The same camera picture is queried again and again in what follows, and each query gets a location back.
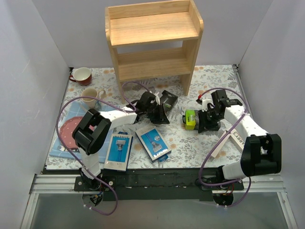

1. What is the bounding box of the green black Gillette razor box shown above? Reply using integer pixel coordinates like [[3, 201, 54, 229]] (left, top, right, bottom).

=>
[[160, 90, 178, 115], [183, 110, 199, 130]]

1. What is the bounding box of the white Harry's razor box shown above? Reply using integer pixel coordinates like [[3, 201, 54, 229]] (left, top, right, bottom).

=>
[[228, 129, 244, 153]]

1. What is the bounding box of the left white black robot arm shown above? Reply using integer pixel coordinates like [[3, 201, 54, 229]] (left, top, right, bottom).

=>
[[72, 90, 177, 191]]

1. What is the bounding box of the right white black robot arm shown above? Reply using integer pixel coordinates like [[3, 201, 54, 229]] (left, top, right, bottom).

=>
[[197, 87, 282, 190]]

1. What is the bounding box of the wooden two-tier shelf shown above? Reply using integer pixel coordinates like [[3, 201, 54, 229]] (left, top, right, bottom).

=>
[[105, 0, 204, 95]]

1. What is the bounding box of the floral patterned tablecloth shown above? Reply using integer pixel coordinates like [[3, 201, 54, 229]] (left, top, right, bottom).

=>
[[45, 65, 243, 170]]

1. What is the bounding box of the long white Harry's box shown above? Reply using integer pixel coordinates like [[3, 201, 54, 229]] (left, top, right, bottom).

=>
[[211, 134, 230, 158]]

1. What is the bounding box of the blue Harry's razor pack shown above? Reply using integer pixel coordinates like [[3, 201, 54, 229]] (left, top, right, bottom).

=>
[[103, 132, 133, 172], [135, 124, 172, 162]]

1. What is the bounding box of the cream ceramic mug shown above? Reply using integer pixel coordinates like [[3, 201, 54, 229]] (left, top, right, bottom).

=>
[[81, 88, 106, 110]]

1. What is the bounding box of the red ceramic mug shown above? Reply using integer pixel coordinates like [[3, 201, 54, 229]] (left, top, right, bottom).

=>
[[69, 67, 92, 86]]

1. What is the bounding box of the blue checked cloth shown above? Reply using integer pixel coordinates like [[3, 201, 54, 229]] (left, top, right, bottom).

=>
[[50, 101, 113, 163]]

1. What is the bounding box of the pink dotted plate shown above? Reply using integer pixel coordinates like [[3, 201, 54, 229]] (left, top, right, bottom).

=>
[[59, 116, 82, 149]]

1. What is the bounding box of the silver fork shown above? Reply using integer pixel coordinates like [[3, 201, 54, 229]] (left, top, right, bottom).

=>
[[57, 145, 79, 152]]

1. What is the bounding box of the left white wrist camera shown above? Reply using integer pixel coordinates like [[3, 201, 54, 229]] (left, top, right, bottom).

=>
[[154, 92, 163, 105]]

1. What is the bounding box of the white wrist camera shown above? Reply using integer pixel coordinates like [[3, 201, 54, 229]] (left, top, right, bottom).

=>
[[196, 95, 214, 112], [154, 92, 163, 105]]

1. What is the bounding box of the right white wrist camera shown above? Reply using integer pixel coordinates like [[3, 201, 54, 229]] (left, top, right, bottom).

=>
[[196, 95, 214, 112]]

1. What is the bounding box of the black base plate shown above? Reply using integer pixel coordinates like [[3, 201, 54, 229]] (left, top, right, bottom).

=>
[[73, 170, 245, 202]]

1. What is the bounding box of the aluminium rail frame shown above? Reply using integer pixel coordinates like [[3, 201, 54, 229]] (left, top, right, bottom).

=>
[[21, 175, 298, 229]]

